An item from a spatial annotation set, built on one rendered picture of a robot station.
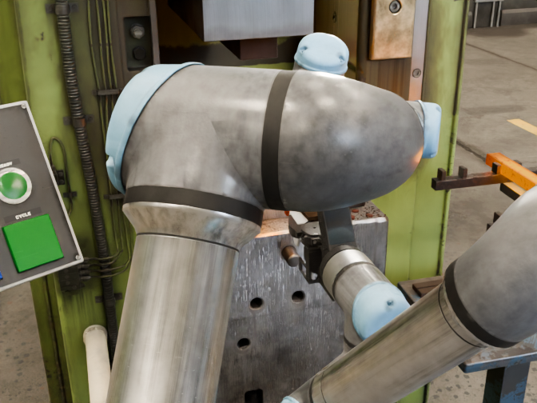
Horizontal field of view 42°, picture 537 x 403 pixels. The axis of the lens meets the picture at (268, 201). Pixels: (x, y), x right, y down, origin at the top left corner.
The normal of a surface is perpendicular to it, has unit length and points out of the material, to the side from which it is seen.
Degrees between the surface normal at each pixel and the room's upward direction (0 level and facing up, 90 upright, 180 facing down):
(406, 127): 68
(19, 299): 0
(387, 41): 90
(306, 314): 90
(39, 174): 60
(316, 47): 29
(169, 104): 48
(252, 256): 90
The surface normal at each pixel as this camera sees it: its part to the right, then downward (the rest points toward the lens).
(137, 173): -0.74, -0.23
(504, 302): -0.43, 0.26
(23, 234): 0.56, -0.19
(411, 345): -0.73, 0.21
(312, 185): 0.04, 0.64
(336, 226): 0.27, -0.14
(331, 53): 0.12, -0.60
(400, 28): 0.27, 0.40
